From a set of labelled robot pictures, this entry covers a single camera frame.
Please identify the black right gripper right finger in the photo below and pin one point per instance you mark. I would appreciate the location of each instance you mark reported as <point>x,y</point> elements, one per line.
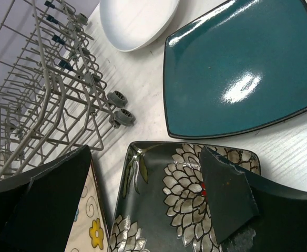
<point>250,212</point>

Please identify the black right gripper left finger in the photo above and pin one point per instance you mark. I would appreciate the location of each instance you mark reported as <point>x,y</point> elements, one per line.
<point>38,207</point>

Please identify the teal square plate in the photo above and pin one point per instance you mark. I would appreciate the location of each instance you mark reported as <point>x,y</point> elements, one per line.
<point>240,67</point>

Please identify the white oval plate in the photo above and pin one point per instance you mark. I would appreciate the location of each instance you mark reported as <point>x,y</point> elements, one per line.
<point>131,25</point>

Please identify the cream floral square plate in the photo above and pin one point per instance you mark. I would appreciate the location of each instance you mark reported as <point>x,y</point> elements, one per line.
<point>89,230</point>

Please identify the black floral square plate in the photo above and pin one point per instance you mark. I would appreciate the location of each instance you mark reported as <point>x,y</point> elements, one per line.
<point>162,200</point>

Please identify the grey wire dish rack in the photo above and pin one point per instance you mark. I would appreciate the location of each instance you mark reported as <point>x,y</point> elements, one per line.
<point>53,95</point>

